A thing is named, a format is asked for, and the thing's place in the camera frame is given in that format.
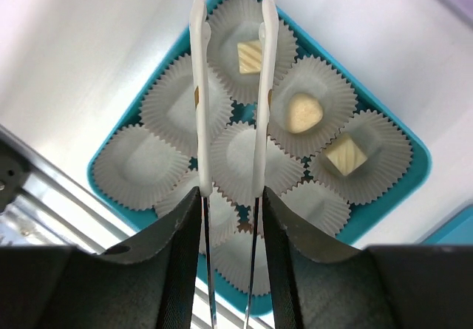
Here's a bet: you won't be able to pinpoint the teal box lid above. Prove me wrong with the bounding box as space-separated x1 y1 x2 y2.
422 204 473 245

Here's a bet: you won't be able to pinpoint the white square chocolate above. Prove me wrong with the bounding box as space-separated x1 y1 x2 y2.
237 40 262 75
324 133 367 176

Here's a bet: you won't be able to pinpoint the white paper cup middle-left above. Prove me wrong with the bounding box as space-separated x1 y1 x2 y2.
154 169 245 252

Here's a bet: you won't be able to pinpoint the white paper cup centre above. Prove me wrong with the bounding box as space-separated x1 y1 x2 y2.
211 122 304 206

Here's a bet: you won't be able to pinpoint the white metal tweezers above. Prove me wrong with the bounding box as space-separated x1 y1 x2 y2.
189 0 279 328

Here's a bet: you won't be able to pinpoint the white paper cup front-right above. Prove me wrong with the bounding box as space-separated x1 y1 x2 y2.
308 110 412 205

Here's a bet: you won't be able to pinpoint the white paper cup front-middle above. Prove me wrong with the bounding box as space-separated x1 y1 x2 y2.
281 180 351 237

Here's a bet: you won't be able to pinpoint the white paper cup back-left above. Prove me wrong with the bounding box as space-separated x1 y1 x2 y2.
92 124 190 211

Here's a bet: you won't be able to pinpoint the white paper cup back-right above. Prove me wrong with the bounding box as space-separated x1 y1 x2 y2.
205 0 299 106

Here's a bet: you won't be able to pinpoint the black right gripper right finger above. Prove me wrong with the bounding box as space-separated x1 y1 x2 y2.
262 189 472 328

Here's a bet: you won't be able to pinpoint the white paper cup middle-right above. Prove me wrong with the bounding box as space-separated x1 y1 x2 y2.
255 56 357 158

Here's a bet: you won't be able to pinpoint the white paper cup back-middle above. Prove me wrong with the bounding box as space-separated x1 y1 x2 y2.
140 54 233 157

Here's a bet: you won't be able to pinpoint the teal chocolate box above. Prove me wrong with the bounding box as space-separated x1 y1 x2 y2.
87 0 432 316

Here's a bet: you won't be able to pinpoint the aluminium mounting rail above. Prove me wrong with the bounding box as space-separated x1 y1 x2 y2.
0 123 274 329

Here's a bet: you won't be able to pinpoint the white paper cup front-left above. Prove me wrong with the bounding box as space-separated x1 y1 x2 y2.
211 231 270 296

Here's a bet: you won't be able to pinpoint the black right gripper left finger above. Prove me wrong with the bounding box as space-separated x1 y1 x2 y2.
1 188 201 328

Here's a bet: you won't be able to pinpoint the white heart chocolate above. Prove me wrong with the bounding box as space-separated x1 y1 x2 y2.
286 93 324 134

